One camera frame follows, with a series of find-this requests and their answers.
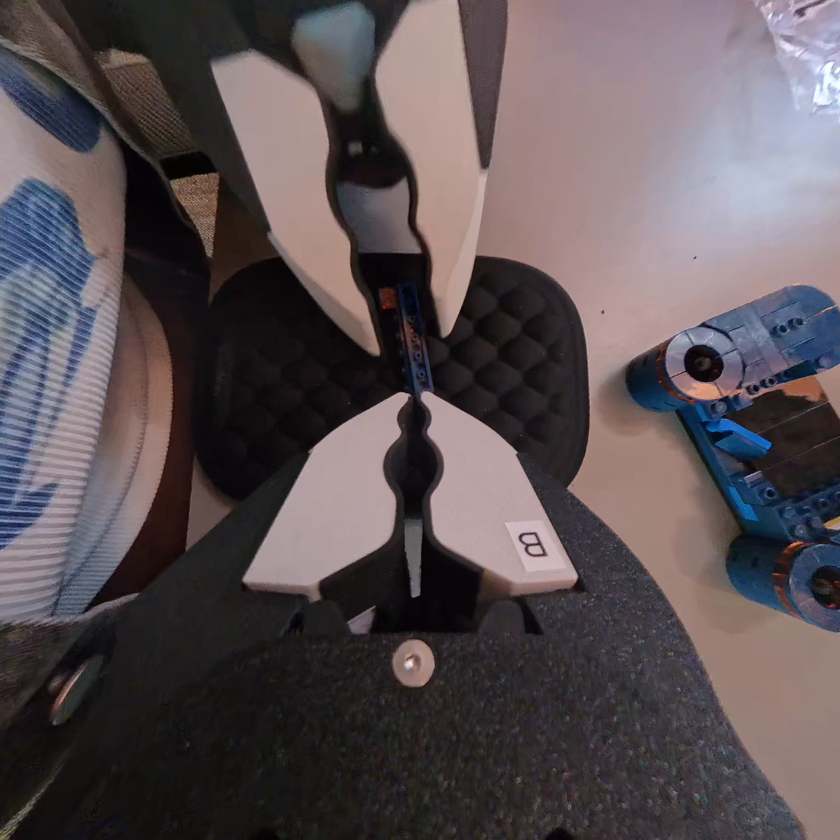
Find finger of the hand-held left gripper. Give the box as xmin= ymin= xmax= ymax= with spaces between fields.
xmin=373 ymin=0 xmax=490 ymax=340
xmin=210 ymin=48 xmax=383 ymax=358

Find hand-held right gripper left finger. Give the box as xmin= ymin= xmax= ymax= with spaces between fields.
xmin=243 ymin=392 xmax=412 ymax=601

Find large black cushioned pad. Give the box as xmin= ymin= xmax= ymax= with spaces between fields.
xmin=193 ymin=255 xmax=590 ymax=503

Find clear plastic bag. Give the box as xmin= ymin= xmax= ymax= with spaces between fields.
xmin=755 ymin=0 xmax=840 ymax=117

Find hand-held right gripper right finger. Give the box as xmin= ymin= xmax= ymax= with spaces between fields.
xmin=420 ymin=392 xmax=580 ymax=599

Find blue brick-built game console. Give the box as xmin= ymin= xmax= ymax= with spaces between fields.
xmin=625 ymin=283 xmax=840 ymax=635

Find blue brick bar orange ends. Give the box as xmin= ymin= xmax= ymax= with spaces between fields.
xmin=379 ymin=282 xmax=432 ymax=396

